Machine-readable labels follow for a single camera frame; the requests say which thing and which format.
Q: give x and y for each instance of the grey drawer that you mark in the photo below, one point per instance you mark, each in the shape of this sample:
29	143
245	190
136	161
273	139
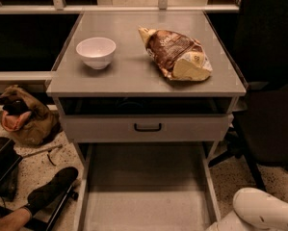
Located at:
158	186
145	128

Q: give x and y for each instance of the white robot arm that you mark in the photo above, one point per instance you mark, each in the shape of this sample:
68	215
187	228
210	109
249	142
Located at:
254	210

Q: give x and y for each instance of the grey drawer cabinet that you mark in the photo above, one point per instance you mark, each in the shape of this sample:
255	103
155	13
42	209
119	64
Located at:
132	84

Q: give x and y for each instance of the brown chip bag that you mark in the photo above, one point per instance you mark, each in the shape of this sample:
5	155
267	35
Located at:
179	57

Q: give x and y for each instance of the white bowl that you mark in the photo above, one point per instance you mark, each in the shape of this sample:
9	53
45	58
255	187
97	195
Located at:
96	53

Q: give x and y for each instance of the metal rod on floor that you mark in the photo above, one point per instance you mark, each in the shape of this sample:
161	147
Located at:
49	149

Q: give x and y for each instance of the brown canvas bag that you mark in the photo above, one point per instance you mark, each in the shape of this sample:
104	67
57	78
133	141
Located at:
28	120

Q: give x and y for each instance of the black office chair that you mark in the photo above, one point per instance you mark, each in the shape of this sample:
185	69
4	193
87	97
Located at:
260	49

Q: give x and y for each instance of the black box on floor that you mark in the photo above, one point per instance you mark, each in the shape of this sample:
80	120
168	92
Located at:
9	161

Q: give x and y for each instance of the black footrest bar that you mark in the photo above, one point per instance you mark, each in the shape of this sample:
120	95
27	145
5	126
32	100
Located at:
38	225

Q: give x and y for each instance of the bare lower leg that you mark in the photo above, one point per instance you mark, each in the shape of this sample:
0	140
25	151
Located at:
15	220

